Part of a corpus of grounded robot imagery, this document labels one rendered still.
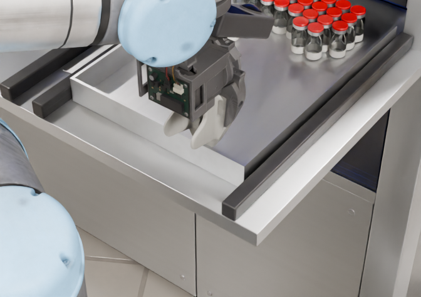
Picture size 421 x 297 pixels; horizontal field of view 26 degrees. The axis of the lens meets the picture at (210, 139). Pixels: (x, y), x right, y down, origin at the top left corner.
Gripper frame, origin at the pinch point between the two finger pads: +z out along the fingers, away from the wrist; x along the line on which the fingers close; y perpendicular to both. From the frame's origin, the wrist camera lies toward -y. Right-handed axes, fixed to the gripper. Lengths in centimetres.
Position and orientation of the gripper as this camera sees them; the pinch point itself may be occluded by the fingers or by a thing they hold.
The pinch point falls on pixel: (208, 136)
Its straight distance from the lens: 101.8
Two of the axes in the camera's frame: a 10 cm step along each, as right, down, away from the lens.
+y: -6.0, 5.3, -6.0
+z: 0.0, 7.5, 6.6
